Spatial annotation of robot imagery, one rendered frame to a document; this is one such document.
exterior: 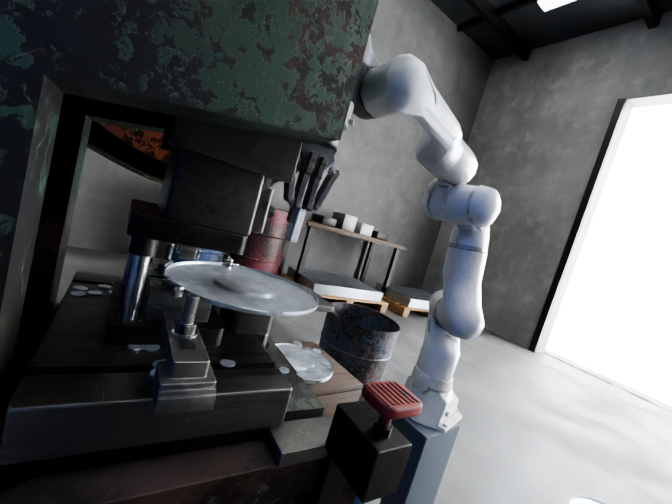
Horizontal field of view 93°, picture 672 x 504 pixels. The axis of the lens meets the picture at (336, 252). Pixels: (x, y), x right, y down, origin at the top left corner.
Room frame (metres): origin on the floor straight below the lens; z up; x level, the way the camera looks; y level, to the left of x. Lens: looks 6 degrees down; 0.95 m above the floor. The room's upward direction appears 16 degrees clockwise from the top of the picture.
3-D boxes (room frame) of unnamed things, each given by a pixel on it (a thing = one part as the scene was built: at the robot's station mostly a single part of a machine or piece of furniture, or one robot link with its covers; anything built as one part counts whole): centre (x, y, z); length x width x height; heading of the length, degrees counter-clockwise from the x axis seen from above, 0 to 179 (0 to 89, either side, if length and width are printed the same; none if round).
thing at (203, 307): (0.54, 0.25, 0.76); 0.15 x 0.09 x 0.05; 34
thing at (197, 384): (0.40, 0.16, 0.76); 0.17 x 0.06 x 0.10; 34
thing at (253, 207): (0.56, 0.22, 1.04); 0.17 x 0.15 x 0.30; 124
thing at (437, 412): (0.98, -0.42, 0.52); 0.22 x 0.19 x 0.14; 129
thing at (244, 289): (0.61, 0.15, 0.78); 0.29 x 0.29 x 0.01
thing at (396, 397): (0.40, -0.12, 0.72); 0.07 x 0.06 x 0.08; 124
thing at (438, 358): (1.00, -0.39, 0.71); 0.18 x 0.11 x 0.25; 0
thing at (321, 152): (0.65, 0.09, 1.08); 0.08 x 0.07 x 0.09; 125
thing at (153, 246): (0.54, 0.26, 0.86); 0.20 x 0.16 x 0.05; 34
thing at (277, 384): (0.54, 0.25, 0.68); 0.45 x 0.30 x 0.06; 34
